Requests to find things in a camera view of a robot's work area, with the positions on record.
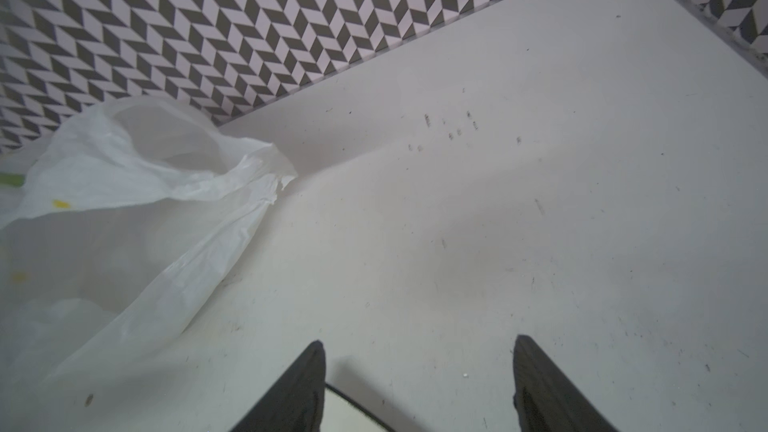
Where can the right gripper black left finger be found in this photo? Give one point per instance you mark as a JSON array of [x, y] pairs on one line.
[[295, 402]]

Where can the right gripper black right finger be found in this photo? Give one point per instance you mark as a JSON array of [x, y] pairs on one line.
[[545, 398]]

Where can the white printed plastic bag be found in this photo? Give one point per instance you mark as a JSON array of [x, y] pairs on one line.
[[115, 231]]

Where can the white square black-edged mat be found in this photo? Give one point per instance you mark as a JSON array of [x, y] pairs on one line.
[[342, 414]]

